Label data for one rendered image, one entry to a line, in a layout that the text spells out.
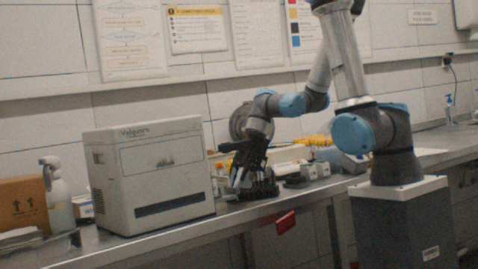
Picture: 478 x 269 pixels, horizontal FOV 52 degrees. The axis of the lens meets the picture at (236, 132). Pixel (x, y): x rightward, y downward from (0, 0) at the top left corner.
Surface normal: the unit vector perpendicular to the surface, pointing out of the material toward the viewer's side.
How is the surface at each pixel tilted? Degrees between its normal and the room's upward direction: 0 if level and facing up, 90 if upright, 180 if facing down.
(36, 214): 91
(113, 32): 93
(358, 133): 97
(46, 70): 90
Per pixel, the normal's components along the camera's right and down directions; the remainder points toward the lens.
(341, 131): -0.72, 0.27
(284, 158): 0.42, -0.01
